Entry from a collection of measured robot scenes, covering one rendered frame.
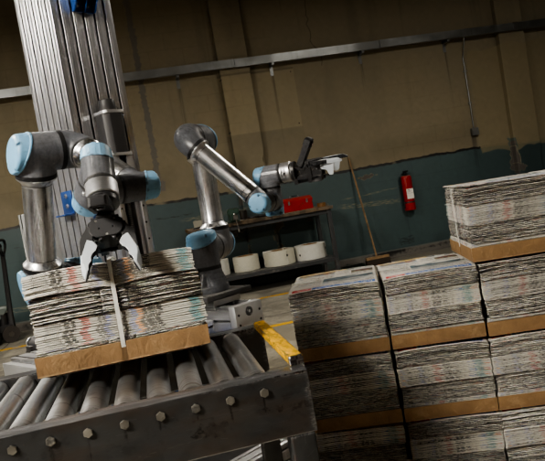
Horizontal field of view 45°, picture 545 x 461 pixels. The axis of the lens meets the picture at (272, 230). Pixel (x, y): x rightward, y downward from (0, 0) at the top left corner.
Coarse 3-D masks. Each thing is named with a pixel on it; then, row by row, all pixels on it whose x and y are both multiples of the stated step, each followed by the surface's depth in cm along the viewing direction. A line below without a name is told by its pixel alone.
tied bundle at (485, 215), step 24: (456, 192) 206; (480, 192) 194; (504, 192) 194; (528, 192) 193; (456, 216) 214; (480, 216) 195; (504, 216) 195; (528, 216) 194; (456, 240) 220; (480, 240) 195; (504, 240) 195
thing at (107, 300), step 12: (96, 264) 143; (120, 264) 143; (108, 276) 143; (120, 276) 143; (108, 288) 144; (120, 288) 143; (108, 300) 143; (120, 300) 143; (108, 312) 143; (120, 312) 144; (132, 312) 144; (108, 324) 142; (132, 324) 143; (108, 336) 142; (132, 336) 143; (132, 360) 144
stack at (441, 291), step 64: (448, 256) 223; (320, 320) 202; (384, 320) 200; (448, 320) 198; (320, 384) 204; (384, 384) 202; (448, 384) 200; (512, 384) 198; (320, 448) 206; (384, 448) 203; (448, 448) 201; (512, 448) 199
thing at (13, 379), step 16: (240, 336) 172; (256, 336) 173; (192, 352) 169; (224, 352) 171; (256, 352) 173; (144, 368) 167; (112, 384) 166; (144, 384) 167; (176, 384) 169; (80, 400) 164; (112, 400) 166
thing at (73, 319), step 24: (24, 288) 139; (48, 288) 140; (72, 288) 141; (96, 288) 142; (48, 312) 140; (72, 312) 141; (96, 312) 142; (48, 336) 140; (72, 336) 141; (96, 336) 142
